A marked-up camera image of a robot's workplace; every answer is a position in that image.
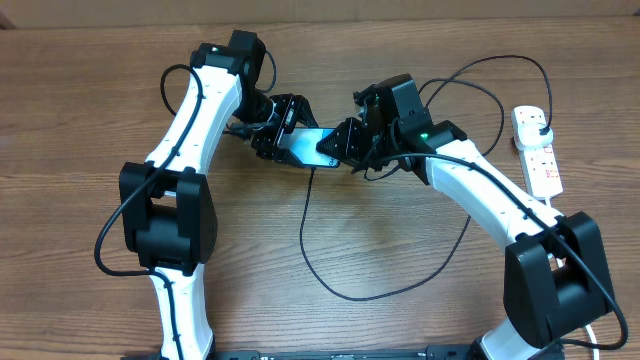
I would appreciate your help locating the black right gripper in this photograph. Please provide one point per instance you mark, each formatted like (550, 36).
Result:
(348, 148)

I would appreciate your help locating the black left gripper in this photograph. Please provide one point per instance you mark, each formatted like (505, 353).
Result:
(292, 104)

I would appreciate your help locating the blue Galaxy smartphone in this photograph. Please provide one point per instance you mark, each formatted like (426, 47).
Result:
(299, 149)

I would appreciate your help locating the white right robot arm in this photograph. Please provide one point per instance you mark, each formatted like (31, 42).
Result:
(556, 276)

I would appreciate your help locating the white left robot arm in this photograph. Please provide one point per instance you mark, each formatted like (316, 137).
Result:
(166, 206)

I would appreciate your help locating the white charger plug adapter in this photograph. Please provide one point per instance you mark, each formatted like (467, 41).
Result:
(529, 136)

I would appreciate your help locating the white power strip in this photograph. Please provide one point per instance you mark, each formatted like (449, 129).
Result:
(539, 166)

